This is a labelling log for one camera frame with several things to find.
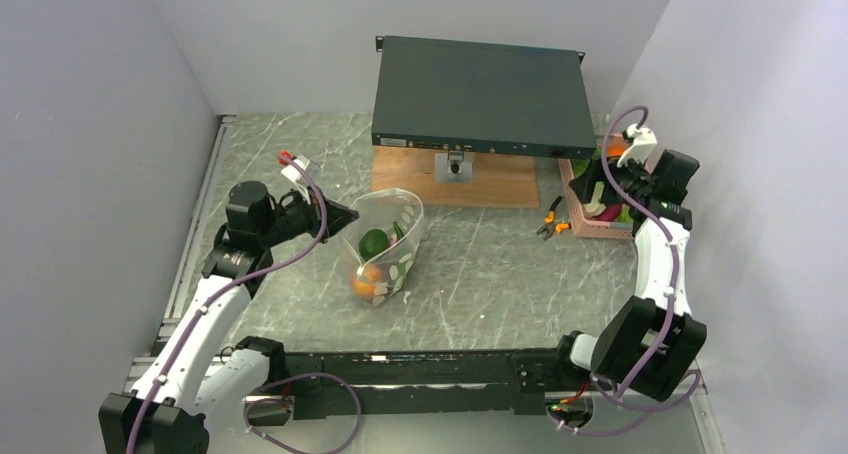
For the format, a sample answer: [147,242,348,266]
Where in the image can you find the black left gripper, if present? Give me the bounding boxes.
[258,181,359,248]

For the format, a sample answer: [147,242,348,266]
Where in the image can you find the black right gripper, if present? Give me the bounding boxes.
[569,152,653,207]

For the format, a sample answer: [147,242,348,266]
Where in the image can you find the green fake leafy vegetable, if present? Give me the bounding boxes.
[569,158,606,218]

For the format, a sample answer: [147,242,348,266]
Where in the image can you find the purple fake sweet potato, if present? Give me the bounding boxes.
[595,204,623,223]

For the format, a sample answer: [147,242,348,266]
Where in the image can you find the polka dot zip top bag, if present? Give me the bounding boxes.
[340,188,425,306]

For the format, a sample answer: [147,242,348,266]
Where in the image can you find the orange fake peach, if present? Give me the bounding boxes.
[350,265,388,301]

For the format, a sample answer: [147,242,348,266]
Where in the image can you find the green fake lime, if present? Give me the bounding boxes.
[615,207,634,226]

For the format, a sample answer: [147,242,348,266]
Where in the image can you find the orange fake fruit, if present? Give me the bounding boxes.
[605,136,629,158]

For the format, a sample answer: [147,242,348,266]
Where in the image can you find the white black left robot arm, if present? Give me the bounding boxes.
[98,181,359,453]

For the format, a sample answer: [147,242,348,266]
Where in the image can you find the dark green fake avocado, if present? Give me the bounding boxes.
[358,229,391,261]

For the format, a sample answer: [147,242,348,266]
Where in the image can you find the pink plastic basket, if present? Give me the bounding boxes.
[559,133,652,240]

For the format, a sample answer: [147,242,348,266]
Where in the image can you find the wooden board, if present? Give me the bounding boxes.
[371,147,540,208]

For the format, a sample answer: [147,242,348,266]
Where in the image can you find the orange handled pliers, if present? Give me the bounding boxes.
[536,195,571,241]

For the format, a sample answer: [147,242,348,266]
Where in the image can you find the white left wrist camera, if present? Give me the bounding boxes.
[277,150,323,197]

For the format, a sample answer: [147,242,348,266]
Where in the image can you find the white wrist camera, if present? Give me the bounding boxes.
[277,150,323,197]
[617,124,657,168]

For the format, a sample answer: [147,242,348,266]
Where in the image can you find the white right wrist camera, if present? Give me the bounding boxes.
[617,124,657,168]

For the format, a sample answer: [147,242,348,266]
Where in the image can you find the grey metal bracket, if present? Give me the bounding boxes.
[434,151,475,184]

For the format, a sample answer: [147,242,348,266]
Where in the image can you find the dark network switch box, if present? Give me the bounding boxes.
[371,36,597,159]

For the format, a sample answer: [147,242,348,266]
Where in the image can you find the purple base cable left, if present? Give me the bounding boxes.
[243,370,363,454]

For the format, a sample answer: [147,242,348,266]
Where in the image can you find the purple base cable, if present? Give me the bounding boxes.
[548,370,704,438]
[243,370,363,454]

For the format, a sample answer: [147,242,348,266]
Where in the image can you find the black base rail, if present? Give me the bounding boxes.
[251,348,589,420]

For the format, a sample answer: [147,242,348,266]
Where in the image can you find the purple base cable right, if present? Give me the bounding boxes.
[548,370,704,438]

